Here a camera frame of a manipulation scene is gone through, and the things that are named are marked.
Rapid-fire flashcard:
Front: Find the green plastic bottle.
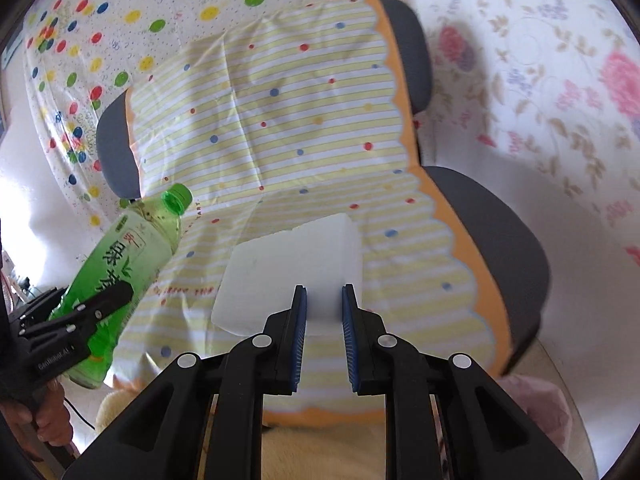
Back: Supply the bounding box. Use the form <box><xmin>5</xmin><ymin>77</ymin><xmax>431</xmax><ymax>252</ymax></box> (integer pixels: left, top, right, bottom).
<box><xmin>60</xmin><ymin>183</ymin><xmax>195</xmax><ymax>390</ymax></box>

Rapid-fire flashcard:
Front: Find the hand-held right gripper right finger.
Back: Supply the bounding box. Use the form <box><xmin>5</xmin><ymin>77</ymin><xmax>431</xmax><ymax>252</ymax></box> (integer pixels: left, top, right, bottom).
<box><xmin>341</xmin><ymin>284</ymin><xmax>583</xmax><ymax>480</ymax></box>

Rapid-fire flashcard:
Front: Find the pink plastic bag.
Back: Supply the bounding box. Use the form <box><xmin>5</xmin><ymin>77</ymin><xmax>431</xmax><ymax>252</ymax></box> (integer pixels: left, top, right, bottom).
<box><xmin>500</xmin><ymin>375</ymin><xmax>573</xmax><ymax>461</ymax></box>

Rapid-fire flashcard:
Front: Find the white foam block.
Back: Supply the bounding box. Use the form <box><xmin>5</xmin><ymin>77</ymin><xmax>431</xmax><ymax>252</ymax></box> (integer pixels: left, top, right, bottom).
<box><xmin>210</xmin><ymin>212</ymin><xmax>363</xmax><ymax>338</ymax></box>

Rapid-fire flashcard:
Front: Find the black cable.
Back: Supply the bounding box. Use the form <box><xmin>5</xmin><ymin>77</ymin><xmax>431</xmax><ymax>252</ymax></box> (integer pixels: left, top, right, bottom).
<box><xmin>62</xmin><ymin>399</ymin><xmax>98</xmax><ymax>431</ymax></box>

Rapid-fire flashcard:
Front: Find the grey office chair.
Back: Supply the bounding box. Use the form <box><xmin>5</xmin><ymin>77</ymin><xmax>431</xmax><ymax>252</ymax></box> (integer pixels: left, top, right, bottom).
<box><xmin>96</xmin><ymin>0</ymin><xmax>551</xmax><ymax>376</ymax></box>

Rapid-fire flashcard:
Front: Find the pink floral sheet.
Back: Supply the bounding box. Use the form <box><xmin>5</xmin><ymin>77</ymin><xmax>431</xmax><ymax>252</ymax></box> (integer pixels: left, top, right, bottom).
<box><xmin>380</xmin><ymin>0</ymin><xmax>640</xmax><ymax>271</ymax></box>

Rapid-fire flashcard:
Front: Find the person's left hand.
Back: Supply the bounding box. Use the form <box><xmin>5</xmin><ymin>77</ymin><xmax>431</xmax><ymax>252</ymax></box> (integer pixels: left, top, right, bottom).
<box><xmin>0</xmin><ymin>379</ymin><xmax>73</xmax><ymax>447</ymax></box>

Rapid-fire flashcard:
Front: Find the polka dot sheet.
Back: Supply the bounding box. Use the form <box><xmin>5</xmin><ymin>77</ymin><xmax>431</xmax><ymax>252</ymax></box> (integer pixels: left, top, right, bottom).
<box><xmin>22</xmin><ymin>0</ymin><xmax>401</xmax><ymax>241</ymax></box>

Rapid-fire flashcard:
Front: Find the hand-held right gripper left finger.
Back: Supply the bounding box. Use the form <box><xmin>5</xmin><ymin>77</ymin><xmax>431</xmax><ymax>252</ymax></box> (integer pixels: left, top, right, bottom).
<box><xmin>62</xmin><ymin>285</ymin><xmax>308</xmax><ymax>480</ymax></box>

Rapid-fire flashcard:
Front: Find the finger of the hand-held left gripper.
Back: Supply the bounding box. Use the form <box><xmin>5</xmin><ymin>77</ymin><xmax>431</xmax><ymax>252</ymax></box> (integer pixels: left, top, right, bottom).
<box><xmin>20</xmin><ymin>281</ymin><xmax>135</xmax><ymax>341</ymax></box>

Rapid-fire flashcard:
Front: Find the yellow striped cloth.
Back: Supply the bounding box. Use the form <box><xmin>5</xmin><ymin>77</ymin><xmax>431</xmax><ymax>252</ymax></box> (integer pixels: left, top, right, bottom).
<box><xmin>112</xmin><ymin>0</ymin><xmax>511</xmax><ymax>428</ymax></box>

